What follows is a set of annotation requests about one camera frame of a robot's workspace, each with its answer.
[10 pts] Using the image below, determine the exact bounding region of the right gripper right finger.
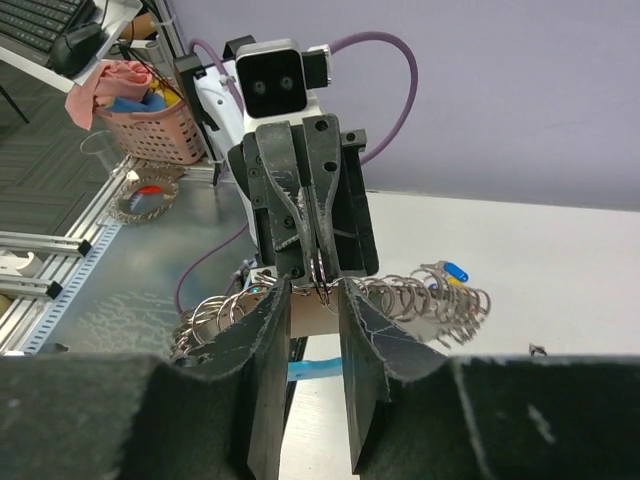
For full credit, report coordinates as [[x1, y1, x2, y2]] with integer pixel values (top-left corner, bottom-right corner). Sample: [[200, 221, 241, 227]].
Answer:
[[339, 280, 447, 474]]

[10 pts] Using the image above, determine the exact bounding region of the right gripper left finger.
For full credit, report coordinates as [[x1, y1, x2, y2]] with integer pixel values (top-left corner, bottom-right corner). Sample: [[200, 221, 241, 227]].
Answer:
[[175, 277, 291, 478]]

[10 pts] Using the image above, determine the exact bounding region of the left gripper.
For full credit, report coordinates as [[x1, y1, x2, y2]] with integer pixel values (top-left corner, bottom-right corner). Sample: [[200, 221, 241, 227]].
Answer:
[[228, 114, 379, 280]]

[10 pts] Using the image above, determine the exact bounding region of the large keyring holder blue handle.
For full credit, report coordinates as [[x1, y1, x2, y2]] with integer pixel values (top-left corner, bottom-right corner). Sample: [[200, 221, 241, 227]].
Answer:
[[169, 262, 492, 384]]

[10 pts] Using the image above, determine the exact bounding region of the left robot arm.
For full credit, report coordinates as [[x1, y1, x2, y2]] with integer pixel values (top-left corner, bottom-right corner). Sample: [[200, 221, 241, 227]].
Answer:
[[174, 36, 379, 287]]

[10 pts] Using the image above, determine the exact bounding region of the coloured tag key bunch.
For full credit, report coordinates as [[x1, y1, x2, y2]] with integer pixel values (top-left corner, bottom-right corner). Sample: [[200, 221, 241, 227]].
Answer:
[[420, 260, 469, 286]]

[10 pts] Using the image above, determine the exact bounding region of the pink plastic basket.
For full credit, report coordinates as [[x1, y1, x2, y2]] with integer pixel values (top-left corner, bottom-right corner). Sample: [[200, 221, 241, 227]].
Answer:
[[94, 101, 205, 165]]

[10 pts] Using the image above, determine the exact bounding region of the black tag key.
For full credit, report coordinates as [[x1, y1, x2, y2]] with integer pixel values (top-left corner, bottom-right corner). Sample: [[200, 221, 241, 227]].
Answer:
[[529, 344, 547, 356]]

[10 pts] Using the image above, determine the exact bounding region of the pink cloth in basket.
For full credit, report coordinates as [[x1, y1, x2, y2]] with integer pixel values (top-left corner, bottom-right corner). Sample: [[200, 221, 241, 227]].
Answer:
[[65, 60, 153, 130]]

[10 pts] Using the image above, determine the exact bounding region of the black computer mouse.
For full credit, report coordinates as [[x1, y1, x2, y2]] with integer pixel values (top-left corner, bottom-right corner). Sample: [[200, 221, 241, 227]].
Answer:
[[49, 22, 105, 78]]

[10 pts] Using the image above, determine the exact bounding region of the black keyboard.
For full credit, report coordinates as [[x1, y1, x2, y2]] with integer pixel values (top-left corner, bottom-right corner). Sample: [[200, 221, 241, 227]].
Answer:
[[1, 0, 96, 56]]

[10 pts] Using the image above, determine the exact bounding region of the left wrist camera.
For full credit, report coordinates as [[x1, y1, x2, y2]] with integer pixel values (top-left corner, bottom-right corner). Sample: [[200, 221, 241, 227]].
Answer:
[[235, 39, 331, 133]]

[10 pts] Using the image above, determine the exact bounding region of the grey cable duct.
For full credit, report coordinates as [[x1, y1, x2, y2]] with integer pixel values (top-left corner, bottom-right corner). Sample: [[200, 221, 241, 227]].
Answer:
[[20, 222, 121, 355]]

